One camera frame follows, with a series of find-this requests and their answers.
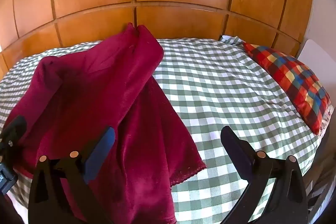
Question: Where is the green white checkered bedsheet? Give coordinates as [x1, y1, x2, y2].
[0, 35, 334, 224]

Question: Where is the crimson red long-sleeve garment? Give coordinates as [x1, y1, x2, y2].
[7, 24, 205, 223]

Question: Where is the multicolour checkered pillow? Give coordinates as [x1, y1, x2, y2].
[243, 42, 333, 135]

